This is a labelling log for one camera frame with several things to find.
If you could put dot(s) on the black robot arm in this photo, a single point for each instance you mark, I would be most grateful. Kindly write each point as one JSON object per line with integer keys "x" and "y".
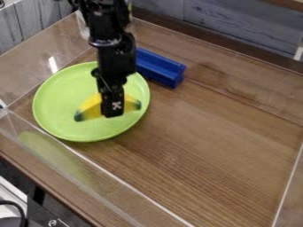
{"x": 107, "y": 18}

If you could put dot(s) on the clear acrylic enclosure wall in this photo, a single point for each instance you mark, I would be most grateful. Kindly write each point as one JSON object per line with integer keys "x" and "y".
{"x": 211, "y": 160}

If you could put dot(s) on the yellow toy banana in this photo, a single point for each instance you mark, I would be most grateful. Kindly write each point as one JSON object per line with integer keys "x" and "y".
{"x": 88, "y": 110}

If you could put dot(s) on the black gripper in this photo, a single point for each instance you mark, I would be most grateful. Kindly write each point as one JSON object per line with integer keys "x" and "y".
{"x": 116, "y": 64}

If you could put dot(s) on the green round plate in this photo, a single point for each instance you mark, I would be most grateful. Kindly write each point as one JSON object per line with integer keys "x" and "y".
{"x": 59, "y": 97}

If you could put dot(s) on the blue plastic block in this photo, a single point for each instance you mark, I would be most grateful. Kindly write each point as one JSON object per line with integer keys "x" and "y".
{"x": 159, "y": 68}

